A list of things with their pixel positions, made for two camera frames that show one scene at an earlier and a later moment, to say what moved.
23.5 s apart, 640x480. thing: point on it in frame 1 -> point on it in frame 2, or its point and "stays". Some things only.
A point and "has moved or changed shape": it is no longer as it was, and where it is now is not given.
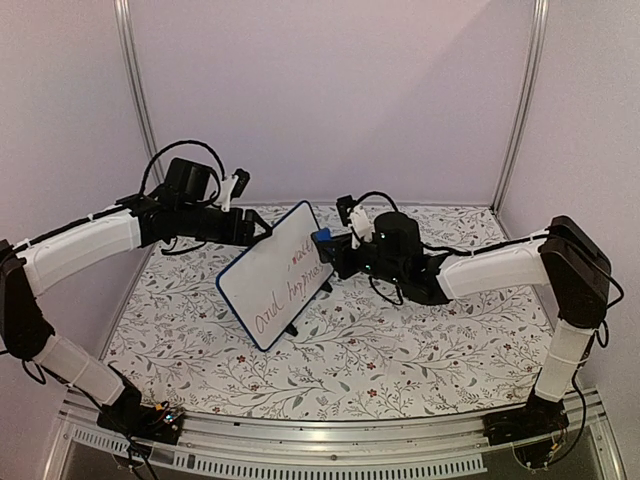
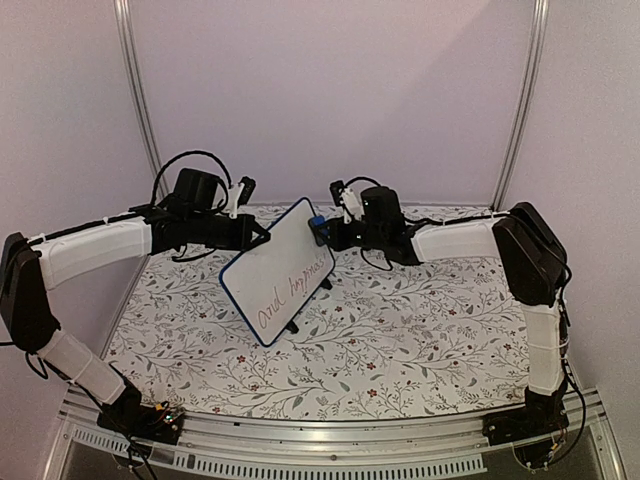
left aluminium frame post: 135,77 stays
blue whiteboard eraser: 324,234 has moved or changed shape
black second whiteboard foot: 327,287 stays
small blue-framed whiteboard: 268,287 stays
